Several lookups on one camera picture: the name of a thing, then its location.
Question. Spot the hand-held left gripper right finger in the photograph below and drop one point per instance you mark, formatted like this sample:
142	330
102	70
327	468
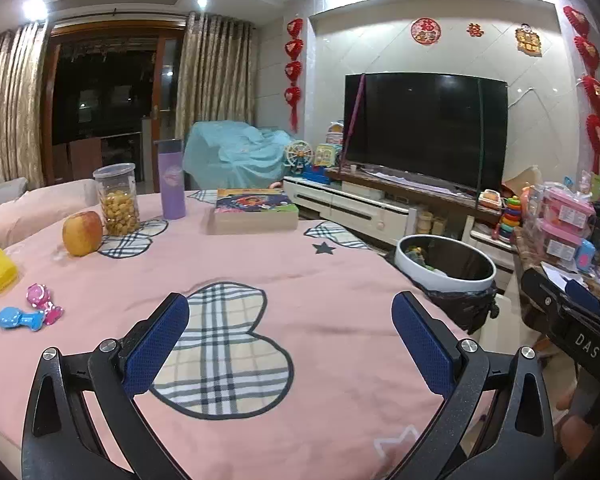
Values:
422	350

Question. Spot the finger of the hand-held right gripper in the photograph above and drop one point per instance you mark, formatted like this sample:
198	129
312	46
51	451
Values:
540	295
585	297

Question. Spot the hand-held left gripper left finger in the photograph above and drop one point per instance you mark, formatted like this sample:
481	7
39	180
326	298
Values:
155	350

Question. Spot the white waste bin black liner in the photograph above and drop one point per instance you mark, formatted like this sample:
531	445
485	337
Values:
445	286

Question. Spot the person's right hand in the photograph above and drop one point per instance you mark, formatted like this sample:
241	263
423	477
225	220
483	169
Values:
577	430

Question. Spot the brown marble side table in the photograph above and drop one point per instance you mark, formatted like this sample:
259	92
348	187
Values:
530	260

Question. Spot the blue pink toy phone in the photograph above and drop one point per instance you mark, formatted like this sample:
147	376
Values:
585	255

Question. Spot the pink toy box set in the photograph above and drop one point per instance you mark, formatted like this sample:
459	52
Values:
560	220

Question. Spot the small white orange toy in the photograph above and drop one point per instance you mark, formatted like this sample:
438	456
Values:
489	197

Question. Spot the brown cardboard piece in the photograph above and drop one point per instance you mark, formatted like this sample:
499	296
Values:
522	180

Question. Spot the pink plastic toy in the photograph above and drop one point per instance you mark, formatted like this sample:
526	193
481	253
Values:
42	302

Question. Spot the red yellow apple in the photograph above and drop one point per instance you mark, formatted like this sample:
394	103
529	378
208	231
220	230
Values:
82	234

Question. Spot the blue plastic toy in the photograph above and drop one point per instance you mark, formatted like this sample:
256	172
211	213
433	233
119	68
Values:
20	319

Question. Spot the clear jar of snack balls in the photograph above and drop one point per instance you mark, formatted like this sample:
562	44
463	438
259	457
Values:
117	205

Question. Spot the white television cabinet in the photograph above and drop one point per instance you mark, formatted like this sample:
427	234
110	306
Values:
355	207

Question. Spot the colourful picture book box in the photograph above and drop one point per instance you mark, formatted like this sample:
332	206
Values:
252	210

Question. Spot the purple drinking bottle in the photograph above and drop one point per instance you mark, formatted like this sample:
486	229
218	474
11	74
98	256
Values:
171	180

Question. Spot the sofa with pink cover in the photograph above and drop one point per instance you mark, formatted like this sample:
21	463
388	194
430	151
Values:
30	205

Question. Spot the blue toy base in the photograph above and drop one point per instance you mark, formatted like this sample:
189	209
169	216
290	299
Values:
317	175

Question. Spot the black flat television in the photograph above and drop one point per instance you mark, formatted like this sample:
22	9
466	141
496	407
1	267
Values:
425	125

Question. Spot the red heart hanging decoration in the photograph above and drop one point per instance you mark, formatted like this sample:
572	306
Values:
592	90
294	67

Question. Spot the armchair under light blue cover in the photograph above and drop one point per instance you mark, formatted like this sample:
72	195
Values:
235	152

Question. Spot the colourful activity cube toy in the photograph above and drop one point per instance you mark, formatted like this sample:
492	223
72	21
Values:
327	155

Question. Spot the ferris wheel toy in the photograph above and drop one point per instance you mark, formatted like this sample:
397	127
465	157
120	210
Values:
300	155

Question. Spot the pink toy house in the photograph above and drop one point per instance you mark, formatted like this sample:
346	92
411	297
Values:
335	132

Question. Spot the pink purple stick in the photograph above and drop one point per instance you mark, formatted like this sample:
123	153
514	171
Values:
355	115

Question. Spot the wooden framed glass balcony door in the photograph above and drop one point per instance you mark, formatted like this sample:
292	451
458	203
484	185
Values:
105	90

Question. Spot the small red character decal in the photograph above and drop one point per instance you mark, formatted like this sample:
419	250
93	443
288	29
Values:
475	30

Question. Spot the wide beige patterned curtain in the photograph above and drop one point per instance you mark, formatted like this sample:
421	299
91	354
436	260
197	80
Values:
7	105

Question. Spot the narrow beige patterned curtain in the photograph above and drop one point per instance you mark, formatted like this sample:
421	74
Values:
215	70

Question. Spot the gold figure wall decal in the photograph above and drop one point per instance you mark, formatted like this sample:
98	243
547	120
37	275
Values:
527	40

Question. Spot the round red wall decal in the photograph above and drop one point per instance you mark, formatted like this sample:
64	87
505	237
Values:
425	31

